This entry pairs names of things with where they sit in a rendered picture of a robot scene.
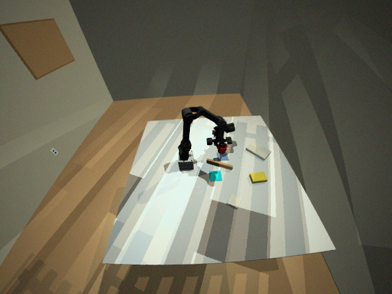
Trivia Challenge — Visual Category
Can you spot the beige flat square tile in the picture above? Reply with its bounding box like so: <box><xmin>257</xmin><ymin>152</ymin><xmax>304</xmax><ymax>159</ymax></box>
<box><xmin>227</xmin><ymin>194</ymin><xmax>242</xmax><ymax>209</ymax></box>

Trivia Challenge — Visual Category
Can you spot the yellow flat block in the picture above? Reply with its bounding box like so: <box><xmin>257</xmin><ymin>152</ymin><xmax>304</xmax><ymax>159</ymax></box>
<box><xmin>249</xmin><ymin>172</ymin><xmax>268</xmax><ymax>184</ymax></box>

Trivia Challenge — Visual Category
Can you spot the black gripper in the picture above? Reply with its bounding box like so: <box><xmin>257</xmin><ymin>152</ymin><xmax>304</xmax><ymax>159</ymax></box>
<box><xmin>206</xmin><ymin>135</ymin><xmax>233</xmax><ymax>149</ymax></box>

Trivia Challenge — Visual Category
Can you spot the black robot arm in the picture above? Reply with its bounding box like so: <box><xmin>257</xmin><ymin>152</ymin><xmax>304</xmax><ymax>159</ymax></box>
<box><xmin>178</xmin><ymin>107</ymin><xmax>235</xmax><ymax>160</ymax></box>

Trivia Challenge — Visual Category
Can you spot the dark red cup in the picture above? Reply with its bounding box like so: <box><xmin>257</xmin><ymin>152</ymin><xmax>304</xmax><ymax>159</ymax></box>
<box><xmin>218</xmin><ymin>143</ymin><xmax>228</xmax><ymax>154</ymax></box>

